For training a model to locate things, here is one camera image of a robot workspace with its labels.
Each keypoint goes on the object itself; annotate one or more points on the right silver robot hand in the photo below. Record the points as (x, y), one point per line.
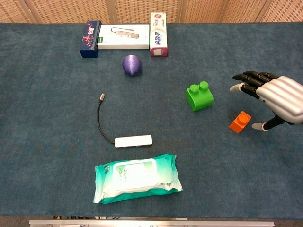
(281, 97)

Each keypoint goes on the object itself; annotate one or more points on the orange toy brick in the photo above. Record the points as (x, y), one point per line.
(239, 123)

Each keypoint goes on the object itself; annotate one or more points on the green toy brick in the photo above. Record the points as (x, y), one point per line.
(200, 99)

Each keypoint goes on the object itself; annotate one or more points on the white toothpaste box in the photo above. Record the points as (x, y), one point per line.
(159, 35)

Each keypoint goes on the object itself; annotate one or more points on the purple ribbed ball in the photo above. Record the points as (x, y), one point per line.
(131, 65)

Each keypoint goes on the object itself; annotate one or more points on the green wet wipes pack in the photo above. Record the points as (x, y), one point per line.
(137, 178)

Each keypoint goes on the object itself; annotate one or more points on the white USB hub box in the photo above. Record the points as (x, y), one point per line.
(123, 40)

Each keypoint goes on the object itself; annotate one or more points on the dark blue patterned box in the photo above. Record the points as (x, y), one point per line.
(90, 40)

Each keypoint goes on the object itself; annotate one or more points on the woven folding screen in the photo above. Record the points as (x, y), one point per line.
(71, 10)

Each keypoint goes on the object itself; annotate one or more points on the aluminium profile rail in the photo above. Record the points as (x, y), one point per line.
(151, 223)

